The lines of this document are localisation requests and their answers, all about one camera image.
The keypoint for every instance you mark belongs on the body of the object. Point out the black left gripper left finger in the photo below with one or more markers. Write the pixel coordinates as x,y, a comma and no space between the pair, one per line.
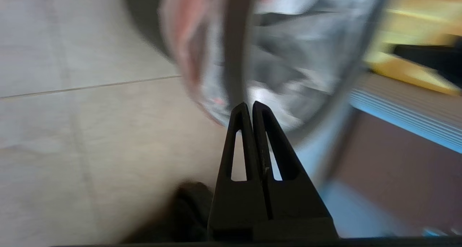
234,203

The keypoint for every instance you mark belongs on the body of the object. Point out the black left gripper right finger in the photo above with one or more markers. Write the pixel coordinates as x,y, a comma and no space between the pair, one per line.
292,200

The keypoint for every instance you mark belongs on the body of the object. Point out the white red-printed bin liner bag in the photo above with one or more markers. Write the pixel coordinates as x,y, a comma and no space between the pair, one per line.
288,59

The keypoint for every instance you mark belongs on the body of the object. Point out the black round trash bin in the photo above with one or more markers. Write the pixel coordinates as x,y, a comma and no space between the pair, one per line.
148,19

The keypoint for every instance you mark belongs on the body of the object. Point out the grey ribbed robot base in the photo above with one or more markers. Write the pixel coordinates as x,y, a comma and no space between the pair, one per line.
408,109

